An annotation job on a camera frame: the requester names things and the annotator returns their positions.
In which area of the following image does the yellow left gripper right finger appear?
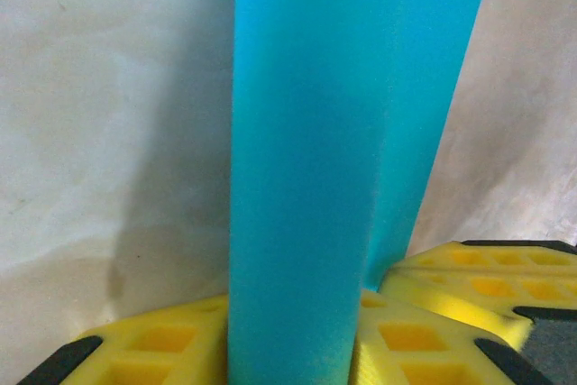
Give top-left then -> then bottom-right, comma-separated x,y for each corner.
354,289 -> 554,385

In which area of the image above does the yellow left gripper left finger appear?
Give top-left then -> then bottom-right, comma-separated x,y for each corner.
17,293 -> 229,385

